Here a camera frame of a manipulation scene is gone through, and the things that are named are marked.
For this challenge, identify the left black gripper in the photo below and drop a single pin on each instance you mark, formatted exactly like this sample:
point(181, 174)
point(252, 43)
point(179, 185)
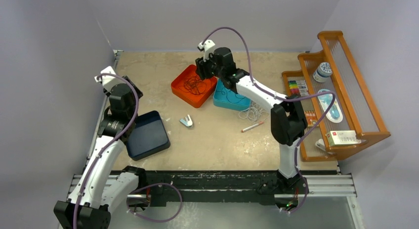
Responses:
point(107, 92)

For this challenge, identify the white orange marker pen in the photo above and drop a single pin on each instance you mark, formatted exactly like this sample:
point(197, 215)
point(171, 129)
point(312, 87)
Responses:
point(252, 126)

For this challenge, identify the teal plastic tray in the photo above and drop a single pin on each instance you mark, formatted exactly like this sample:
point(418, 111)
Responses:
point(226, 98)

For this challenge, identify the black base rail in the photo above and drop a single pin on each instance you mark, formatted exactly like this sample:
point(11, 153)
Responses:
point(265, 187)

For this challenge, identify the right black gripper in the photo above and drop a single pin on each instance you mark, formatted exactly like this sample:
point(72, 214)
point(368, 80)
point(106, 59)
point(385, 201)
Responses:
point(202, 67)

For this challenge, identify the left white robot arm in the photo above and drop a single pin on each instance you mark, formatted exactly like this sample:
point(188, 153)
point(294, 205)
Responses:
point(83, 209)

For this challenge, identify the aluminium frame rails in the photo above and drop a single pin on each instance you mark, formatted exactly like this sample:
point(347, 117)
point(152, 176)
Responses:
point(320, 184)

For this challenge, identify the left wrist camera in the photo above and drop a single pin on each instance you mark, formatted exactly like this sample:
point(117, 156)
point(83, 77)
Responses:
point(106, 77)

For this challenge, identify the dark blue plastic tray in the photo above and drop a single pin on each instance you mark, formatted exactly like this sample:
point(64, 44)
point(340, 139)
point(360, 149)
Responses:
point(148, 137)

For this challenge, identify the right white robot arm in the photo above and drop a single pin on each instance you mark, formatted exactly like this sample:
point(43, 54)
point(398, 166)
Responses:
point(287, 119)

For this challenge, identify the white stapler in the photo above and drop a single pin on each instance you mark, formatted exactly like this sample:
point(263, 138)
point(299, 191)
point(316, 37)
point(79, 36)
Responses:
point(321, 145)

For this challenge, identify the coloured marker set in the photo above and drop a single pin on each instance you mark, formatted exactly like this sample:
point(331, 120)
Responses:
point(298, 87)

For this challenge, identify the blue white jar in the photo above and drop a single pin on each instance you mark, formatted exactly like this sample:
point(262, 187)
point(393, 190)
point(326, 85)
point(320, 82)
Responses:
point(322, 72)

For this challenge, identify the small white stapler remover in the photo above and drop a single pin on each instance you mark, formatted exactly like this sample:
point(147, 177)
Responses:
point(187, 121)

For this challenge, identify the orange plastic tray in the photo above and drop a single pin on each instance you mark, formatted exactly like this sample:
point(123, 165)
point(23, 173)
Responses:
point(190, 88)

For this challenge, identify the wooden shelf rack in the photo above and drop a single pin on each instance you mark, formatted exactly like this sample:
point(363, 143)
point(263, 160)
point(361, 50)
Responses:
point(358, 109)

